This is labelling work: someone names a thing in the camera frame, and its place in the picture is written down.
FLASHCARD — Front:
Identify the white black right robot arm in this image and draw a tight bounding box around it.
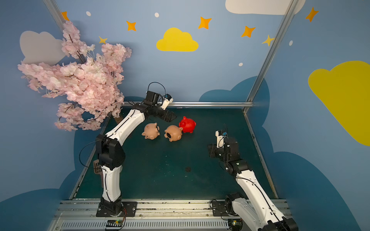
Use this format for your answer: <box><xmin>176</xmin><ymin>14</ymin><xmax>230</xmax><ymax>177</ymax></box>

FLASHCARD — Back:
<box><xmin>208</xmin><ymin>131</ymin><xmax>299</xmax><ymax>231</ymax></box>

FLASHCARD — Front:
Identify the aluminium right corner post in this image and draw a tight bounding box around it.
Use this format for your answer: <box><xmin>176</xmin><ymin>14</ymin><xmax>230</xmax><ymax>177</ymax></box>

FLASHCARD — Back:
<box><xmin>243</xmin><ymin>0</ymin><xmax>305</xmax><ymax>115</ymax></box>

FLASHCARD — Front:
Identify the red piggy bank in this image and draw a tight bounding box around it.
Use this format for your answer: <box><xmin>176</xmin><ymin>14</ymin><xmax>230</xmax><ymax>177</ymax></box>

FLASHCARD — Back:
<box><xmin>179</xmin><ymin>116</ymin><xmax>196</xmax><ymax>133</ymax></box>

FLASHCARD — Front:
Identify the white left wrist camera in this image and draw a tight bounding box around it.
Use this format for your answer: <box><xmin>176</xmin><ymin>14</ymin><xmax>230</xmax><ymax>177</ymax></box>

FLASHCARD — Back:
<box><xmin>161</xmin><ymin>94</ymin><xmax>173</xmax><ymax>110</ymax></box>

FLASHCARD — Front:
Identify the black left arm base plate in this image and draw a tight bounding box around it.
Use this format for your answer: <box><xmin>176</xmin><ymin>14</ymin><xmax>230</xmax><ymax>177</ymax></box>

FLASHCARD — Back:
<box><xmin>96</xmin><ymin>200</ymin><xmax>137</xmax><ymax>218</ymax></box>

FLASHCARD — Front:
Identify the aluminium corner post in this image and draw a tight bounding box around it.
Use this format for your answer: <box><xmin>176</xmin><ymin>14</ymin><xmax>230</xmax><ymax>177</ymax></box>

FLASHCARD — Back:
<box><xmin>243</xmin><ymin>0</ymin><xmax>305</xmax><ymax>115</ymax></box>
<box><xmin>43</xmin><ymin>1</ymin><xmax>90</xmax><ymax>63</ymax></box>

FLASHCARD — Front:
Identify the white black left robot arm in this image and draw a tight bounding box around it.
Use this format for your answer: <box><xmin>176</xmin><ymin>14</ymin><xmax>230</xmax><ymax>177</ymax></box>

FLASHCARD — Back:
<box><xmin>95</xmin><ymin>90</ymin><xmax>176</xmax><ymax>217</ymax></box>

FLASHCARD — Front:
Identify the aluminium left corner post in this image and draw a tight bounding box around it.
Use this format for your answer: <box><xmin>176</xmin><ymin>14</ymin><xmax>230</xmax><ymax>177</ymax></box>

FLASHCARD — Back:
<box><xmin>43</xmin><ymin>1</ymin><xmax>90</xmax><ymax>63</ymax></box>

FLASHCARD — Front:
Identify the aluminium front rail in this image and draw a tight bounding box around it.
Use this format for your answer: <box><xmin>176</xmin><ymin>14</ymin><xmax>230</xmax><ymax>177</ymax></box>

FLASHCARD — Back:
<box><xmin>48</xmin><ymin>199</ymin><xmax>240</xmax><ymax>231</ymax></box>

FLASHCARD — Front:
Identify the aluminium back frame bar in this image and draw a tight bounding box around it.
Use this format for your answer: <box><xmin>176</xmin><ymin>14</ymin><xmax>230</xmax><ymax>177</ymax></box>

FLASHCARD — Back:
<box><xmin>122</xmin><ymin>100</ymin><xmax>254</xmax><ymax>109</ymax></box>

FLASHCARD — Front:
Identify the pink piggy bank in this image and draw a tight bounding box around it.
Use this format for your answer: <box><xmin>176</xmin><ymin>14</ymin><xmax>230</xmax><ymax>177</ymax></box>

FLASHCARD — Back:
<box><xmin>142</xmin><ymin>123</ymin><xmax>160</xmax><ymax>140</ymax></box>

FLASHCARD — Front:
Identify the brown plastic litter scoop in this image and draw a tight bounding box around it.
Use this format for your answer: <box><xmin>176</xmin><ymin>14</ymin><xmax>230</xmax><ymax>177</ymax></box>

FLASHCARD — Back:
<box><xmin>93</xmin><ymin>160</ymin><xmax>104</xmax><ymax>188</ymax></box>

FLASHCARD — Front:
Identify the left small circuit board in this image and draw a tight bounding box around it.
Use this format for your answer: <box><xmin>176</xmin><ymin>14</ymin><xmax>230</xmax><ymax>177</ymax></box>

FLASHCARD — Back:
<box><xmin>105</xmin><ymin>219</ymin><xmax>124</xmax><ymax>231</ymax></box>

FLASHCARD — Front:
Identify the peach piggy bank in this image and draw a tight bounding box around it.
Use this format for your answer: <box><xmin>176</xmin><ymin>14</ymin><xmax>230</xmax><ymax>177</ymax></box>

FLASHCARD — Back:
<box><xmin>164</xmin><ymin>125</ymin><xmax>183</xmax><ymax>142</ymax></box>

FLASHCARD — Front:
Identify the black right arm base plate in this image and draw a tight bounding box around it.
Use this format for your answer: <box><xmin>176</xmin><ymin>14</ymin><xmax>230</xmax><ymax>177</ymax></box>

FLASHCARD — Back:
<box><xmin>209</xmin><ymin>200</ymin><xmax>238</xmax><ymax>217</ymax></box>

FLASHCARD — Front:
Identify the pink cherry blossom tree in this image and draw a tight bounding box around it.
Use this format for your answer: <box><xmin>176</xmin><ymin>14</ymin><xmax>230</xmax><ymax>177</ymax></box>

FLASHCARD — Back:
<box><xmin>18</xmin><ymin>21</ymin><xmax>132</xmax><ymax>131</ymax></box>

